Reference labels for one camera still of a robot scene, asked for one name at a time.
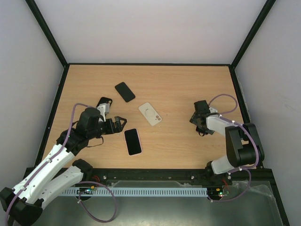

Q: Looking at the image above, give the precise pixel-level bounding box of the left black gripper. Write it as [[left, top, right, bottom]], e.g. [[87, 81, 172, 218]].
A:
[[87, 116, 127, 139]]

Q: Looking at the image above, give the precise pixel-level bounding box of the black smartphone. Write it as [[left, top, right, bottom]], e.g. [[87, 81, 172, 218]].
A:
[[124, 129, 142, 155]]

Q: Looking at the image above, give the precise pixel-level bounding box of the beige phone case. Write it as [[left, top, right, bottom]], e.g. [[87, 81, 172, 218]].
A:
[[138, 102, 162, 126]]

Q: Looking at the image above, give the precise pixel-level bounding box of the pink phone case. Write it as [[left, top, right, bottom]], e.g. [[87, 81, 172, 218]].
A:
[[124, 128, 143, 156]]

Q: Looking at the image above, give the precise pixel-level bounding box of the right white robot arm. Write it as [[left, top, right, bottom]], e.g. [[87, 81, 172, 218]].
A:
[[190, 100, 265, 185]]

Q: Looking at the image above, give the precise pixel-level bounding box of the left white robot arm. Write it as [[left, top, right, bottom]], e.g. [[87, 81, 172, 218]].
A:
[[0, 104, 127, 226]]

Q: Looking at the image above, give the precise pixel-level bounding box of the black phone case with cutout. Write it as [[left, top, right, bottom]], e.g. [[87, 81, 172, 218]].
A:
[[96, 97, 113, 107]]

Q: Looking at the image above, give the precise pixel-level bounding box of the black phone face down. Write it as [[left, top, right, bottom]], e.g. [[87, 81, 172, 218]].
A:
[[115, 82, 135, 103]]

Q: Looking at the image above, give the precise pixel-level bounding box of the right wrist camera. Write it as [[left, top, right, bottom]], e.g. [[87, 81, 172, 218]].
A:
[[209, 107, 218, 114]]

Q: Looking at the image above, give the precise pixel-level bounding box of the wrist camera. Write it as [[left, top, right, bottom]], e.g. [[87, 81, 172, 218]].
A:
[[209, 107, 218, 114], [96, 103, 110, 122]]

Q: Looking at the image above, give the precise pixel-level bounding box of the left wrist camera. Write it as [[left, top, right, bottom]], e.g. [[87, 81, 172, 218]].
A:
[[96, 103, 110, 122]]

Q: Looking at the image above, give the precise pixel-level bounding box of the white slotted cable duct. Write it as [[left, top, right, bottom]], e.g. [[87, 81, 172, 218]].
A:
[[59, 187, 207, 197]]

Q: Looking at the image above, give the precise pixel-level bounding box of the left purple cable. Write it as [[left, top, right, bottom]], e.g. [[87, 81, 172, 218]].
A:
[[6, 103, 118, 223]]

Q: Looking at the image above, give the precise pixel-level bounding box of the black metal frame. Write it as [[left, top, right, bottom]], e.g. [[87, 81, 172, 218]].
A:
[[25, 0, 289, 226]]

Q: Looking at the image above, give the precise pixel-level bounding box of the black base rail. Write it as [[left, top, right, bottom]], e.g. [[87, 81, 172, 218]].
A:
[[23, 166, 275, 186]]

